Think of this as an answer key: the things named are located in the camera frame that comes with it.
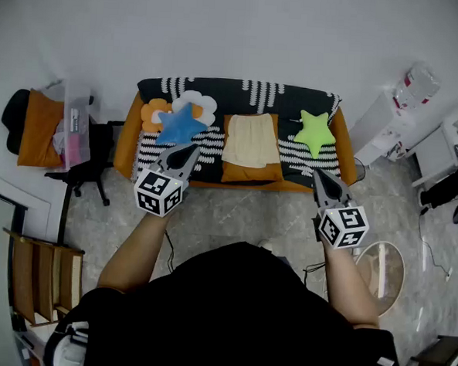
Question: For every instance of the orange throw pillow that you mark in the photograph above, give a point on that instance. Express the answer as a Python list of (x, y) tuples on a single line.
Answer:
[(249, 175)]

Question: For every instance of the white flower pillow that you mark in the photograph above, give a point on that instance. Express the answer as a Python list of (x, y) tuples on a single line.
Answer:
[(197, 99)]

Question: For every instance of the wooden shelf rack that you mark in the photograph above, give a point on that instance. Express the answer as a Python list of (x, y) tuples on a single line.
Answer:
[(41, 275)]

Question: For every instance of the cream yellow cloth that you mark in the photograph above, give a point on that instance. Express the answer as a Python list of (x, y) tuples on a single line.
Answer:
[(251, 141)]

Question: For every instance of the person's black shirt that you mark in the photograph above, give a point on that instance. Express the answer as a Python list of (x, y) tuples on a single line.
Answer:
[(225, 313)]

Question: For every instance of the orange sofa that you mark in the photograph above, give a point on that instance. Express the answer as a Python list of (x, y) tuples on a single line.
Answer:
[(125, 141)]

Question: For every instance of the clear water bottle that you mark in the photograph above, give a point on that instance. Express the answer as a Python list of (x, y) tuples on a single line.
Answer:
[(418, 85)]

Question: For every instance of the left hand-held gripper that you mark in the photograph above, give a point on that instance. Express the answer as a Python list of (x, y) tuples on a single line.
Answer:
[(156, 193)]

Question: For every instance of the orange seat cushion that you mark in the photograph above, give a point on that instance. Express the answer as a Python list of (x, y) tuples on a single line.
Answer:
[(38, 132)]

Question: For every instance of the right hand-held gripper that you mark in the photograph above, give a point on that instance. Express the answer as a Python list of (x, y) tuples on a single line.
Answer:
[(342, 224)]

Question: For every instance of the person's right forearm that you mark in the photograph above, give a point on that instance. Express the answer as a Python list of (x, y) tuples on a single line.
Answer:
[(346, 286)]

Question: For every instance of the white table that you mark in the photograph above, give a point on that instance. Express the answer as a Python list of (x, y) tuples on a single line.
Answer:
[(432, 152)]

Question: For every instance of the person's left forearm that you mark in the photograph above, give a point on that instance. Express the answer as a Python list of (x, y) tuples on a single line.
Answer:
[(136, 250)]

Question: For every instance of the blue star pillow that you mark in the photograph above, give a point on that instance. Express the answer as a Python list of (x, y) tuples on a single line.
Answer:
[(180, 127)]

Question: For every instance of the white water dispenser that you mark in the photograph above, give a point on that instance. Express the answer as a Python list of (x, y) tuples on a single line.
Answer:
[(375, 129)]

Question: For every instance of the person's white shoe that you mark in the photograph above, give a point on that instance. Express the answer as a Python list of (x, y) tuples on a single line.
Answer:
[(266, 243)]

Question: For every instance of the clear plastic storage box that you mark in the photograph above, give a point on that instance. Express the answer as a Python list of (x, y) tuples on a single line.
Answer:
[(75, 130)]

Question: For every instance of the green star pillow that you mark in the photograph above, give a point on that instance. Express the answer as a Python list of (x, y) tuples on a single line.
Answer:
[(315, 133)]

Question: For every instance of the black office chair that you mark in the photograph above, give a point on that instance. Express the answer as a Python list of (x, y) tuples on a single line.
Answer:
[(98, 143)]

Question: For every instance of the black white patterned blanket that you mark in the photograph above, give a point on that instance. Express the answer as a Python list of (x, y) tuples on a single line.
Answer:
[(226, 93)]

